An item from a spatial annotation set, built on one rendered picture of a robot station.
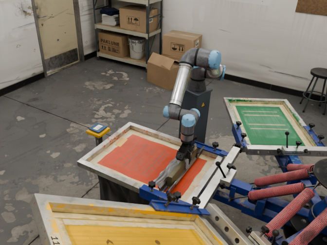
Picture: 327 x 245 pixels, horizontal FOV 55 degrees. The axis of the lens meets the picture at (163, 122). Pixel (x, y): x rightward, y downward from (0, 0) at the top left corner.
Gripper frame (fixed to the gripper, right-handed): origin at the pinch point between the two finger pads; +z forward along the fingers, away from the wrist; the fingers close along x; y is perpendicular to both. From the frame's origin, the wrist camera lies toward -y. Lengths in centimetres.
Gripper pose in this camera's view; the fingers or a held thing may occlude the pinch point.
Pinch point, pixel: (182, 166)
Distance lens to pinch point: 197.2
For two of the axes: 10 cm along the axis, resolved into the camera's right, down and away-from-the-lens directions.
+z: -0.4, 8.6, 5.1
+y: 5.0, -4.3, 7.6
